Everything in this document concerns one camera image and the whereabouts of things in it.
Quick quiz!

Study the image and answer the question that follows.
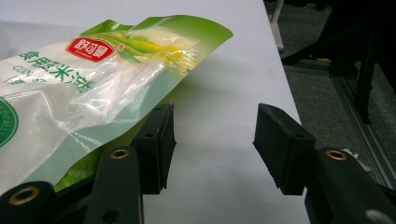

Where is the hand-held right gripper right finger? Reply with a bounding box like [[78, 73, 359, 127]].
[[252, 103, 318, 197]]

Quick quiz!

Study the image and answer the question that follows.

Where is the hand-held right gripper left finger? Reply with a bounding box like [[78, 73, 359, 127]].
[[130, 103, 177, 196]]

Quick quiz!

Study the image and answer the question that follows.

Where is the green and white starch bag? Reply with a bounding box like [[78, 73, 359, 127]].
[[0, 14, 234, 194]]

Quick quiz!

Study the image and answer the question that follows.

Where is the white paper scrap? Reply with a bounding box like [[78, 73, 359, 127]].
[[342, 147, 374, 173]]

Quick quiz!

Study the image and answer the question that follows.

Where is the black metal stand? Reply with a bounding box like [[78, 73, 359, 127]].
[[281, 0, 396, 125]]

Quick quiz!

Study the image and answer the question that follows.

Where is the aluminium floor rail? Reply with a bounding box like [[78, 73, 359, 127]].
[[283, 61, 396, 191]]

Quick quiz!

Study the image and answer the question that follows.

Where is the white metal desk frame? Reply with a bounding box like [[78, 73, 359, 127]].
[[268, 0, 286, 52]]

